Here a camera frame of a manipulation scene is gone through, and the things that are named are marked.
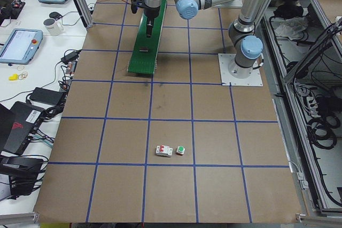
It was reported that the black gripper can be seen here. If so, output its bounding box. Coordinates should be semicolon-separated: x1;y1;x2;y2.
144;7;159;38

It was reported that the black capacitor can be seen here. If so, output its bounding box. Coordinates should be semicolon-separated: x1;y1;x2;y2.
139;47;150;52

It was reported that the green conveyor belt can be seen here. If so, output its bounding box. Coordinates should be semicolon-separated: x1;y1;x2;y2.
127;0;167;75

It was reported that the white mug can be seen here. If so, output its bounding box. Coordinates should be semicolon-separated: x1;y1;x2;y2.
43;18;64;36

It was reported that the white red circuit breaker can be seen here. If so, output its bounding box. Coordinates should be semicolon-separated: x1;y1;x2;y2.
156;145;173;158

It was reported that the black power adapter brick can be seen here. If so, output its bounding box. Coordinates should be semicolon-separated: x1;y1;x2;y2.
29;87;65;106

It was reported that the blue teach pendant near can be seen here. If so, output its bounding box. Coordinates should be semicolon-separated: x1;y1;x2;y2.
1;28;43;65

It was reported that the yellow small object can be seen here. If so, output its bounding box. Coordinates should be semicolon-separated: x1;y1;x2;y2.
9;74;19;81

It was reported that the black mini computer box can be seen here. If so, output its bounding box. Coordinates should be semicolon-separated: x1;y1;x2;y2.
1;101;44;155

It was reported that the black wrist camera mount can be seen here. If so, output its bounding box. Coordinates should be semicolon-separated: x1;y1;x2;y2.
130;0;146;14

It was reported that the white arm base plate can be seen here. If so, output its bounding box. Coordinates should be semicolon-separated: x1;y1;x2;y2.
212;0;243;9
218;53;263;87

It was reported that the green push button switch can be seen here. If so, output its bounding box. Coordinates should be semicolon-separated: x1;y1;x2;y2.
176;146;185;156

